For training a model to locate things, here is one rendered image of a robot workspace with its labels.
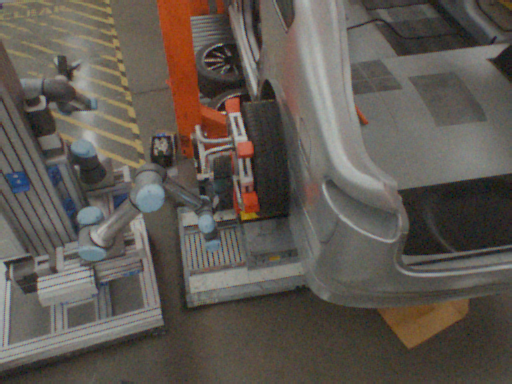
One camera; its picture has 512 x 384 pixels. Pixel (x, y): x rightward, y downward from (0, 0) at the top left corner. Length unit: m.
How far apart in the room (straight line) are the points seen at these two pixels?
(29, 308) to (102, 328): 0.49
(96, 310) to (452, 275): 1.97
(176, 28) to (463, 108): 1.66
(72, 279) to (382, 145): 1.76
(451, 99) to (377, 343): 1.51
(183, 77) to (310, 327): 1.70
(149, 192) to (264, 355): 1.41
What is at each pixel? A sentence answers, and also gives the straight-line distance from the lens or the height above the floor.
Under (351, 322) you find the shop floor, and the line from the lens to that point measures 3.18.
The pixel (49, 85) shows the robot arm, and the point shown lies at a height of 1.45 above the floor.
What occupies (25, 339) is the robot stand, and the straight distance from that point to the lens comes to 3.14.
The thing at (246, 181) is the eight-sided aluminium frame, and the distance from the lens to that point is 2.51.
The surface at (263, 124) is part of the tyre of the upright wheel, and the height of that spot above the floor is 1.17.
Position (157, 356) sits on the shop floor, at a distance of 3.10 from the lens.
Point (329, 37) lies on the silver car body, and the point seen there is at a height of 1.78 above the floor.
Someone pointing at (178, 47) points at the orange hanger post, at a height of 1.36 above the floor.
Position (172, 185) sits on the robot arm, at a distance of 2.23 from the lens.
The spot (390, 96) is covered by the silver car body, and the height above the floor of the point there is 1.05.
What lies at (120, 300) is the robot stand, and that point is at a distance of 3.08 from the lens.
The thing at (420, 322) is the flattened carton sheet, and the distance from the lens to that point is 3.28.
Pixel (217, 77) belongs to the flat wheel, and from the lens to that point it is 4.05.
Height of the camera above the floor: 2.79
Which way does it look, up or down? 47 degrees down
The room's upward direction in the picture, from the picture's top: 1 degrees counter-clockwise
